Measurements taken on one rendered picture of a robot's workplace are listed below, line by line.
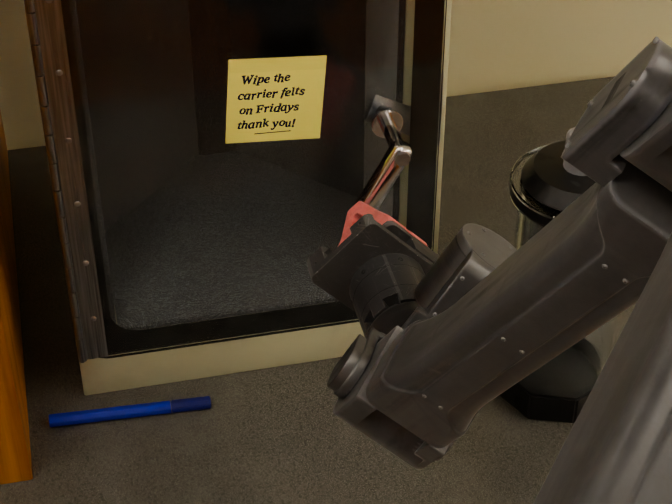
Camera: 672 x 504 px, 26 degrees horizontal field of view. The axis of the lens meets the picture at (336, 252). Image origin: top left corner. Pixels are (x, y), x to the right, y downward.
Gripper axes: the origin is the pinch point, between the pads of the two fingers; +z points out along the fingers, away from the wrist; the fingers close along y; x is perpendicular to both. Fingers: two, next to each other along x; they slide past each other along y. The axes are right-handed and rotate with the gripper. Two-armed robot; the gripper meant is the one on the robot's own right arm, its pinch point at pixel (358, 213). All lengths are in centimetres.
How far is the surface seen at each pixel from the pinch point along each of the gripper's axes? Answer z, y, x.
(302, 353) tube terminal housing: 7.4, -12.3, 16.4
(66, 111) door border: 5.3, 21.3, 9.1
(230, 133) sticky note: 5.5, 10.1, 2.8
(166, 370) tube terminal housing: 7.4, -3.5, 25.0
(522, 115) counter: 42, -35, -7
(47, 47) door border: 5.2, 25.9, 5.7
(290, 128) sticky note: 5.5, 6.6, -0.5
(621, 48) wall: 50, -44, -19
